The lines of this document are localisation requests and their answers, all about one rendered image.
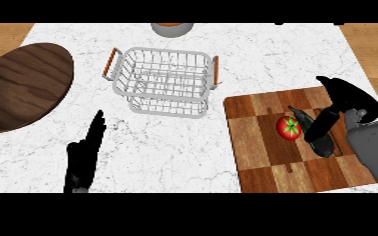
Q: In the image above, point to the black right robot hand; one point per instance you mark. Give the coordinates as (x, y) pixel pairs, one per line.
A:
(345, 95)

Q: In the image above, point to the checkered wooden cutting board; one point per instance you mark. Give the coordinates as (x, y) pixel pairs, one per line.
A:
(276, 146)

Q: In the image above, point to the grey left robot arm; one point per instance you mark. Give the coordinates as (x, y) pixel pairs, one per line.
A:
(81, 190)

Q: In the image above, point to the red tomato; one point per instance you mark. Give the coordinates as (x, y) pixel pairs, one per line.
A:
(289, 127)

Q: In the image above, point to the dark eggplant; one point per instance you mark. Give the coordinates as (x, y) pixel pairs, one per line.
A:
(323, 145)

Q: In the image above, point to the dark wooden oval board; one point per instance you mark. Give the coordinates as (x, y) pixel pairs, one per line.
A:
(30, 85)

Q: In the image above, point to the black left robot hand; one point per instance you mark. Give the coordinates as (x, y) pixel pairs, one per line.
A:
(84, 156)

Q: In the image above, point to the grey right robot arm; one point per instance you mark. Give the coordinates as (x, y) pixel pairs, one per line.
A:
(364, 143)

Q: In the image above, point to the grey round pot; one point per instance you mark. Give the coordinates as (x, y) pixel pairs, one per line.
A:
(171, 29)

